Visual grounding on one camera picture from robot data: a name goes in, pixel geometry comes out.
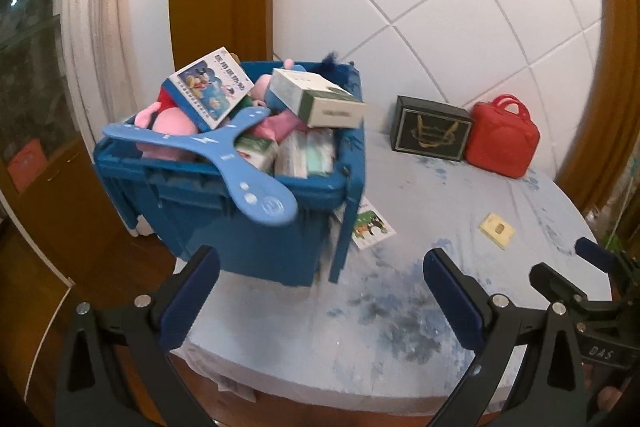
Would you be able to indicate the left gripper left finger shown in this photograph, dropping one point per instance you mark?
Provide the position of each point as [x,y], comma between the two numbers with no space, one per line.
[92,389]

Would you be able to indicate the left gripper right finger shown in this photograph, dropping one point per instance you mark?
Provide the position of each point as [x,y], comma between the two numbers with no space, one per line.
[549,389]

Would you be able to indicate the blue plastic boomerang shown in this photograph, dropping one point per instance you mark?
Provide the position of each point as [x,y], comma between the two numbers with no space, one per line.
[259,196]

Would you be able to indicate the red and teal packet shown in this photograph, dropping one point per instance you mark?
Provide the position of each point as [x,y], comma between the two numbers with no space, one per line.
[306,153]

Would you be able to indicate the pink pig plush toy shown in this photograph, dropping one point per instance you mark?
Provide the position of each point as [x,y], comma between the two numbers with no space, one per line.
[276,127]

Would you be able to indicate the cartoon picture blue box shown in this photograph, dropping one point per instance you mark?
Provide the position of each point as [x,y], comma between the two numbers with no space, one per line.
[210,90]

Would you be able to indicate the white and green medicine box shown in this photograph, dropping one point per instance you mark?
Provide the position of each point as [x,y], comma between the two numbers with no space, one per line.
[318,102]

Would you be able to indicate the dark blue feather duster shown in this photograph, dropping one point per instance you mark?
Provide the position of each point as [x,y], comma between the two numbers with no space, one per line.
[330,68]

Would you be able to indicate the red plush heart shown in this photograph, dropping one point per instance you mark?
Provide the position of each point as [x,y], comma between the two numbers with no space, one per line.
[164,100]

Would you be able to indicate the beige flat square box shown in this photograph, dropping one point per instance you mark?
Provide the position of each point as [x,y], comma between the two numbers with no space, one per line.
[497,230]

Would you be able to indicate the blue plastic storage crate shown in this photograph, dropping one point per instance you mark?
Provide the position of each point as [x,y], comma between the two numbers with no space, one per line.
[188,206]

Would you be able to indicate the white green animal box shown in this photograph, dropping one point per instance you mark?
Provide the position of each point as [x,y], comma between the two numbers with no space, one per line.
[369,229]

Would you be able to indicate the red handbag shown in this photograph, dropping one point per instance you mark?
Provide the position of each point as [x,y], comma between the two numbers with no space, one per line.
[503,138]

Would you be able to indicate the black box with gold emblem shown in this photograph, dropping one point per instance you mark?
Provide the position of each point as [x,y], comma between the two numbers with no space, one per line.
[429,128]

